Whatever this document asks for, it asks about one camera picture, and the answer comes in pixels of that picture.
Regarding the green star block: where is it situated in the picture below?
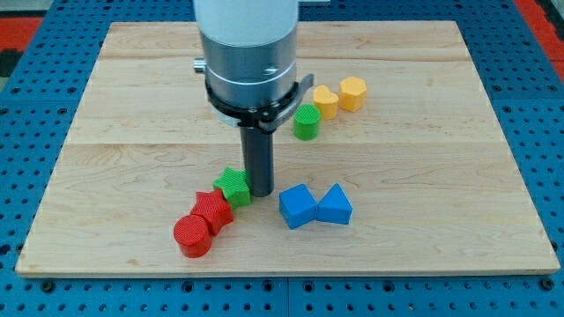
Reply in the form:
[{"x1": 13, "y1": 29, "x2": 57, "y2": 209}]
[{"x1": 212, "y1": 167, "x2": 251, "y2": 209}]

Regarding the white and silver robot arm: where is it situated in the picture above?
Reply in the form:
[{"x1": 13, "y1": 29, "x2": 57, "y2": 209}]
[{"x1": 193, "y1": 0, "x2": 299, "y2": 127}]

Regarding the red star block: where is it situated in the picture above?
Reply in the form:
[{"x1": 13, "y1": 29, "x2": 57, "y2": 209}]
[{"x1": 190, "y1": 189, "x2": 234, "y2": 236}]

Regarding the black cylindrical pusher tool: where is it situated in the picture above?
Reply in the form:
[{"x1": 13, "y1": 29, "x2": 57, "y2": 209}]
[{"x1": 241, "y1": 128, "x2": 274, "y2": 197}]

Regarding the green cylinder block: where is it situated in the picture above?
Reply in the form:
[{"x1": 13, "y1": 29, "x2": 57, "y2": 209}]
[{"x1": 293, "y1": 104, "x2": 321, "y2": 141}]

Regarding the blue cube block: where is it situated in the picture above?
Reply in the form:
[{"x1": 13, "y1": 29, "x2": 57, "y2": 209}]
[{"x1": 278, "y1": 184, "x2": 317, "y2": 230}]

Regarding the blue triangle block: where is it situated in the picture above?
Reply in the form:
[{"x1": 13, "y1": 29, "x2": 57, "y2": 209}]
[{"x1": 316, "y1": 183, "x2": 353, "y2": 225}]

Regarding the yellow heart block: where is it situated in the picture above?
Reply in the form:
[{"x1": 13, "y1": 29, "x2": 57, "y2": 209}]
[{"x1": 313, "y1": 85, "x2": 338, "y2": 120}]

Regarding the yellow hexagon block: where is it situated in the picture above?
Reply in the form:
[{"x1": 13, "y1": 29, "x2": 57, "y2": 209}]
[{"x1": 338, "y1": 77, "x2": 367, "y2": 112}]

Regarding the wooden board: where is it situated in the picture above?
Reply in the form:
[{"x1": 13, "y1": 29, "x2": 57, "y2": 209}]
[{"x1": 15, "y1": 21, "x2": 560, "y2": 278}]

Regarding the red cylinder block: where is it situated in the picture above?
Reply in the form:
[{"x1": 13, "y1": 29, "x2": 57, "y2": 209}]
[{"x1": 173, "y1": 215, "x2": 212, "y2": 258}]

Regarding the black clamp ring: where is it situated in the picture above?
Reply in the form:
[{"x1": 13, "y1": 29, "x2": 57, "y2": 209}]
[{"x1": 204, "y1": 73, "x2": 315, "y2": 135}]

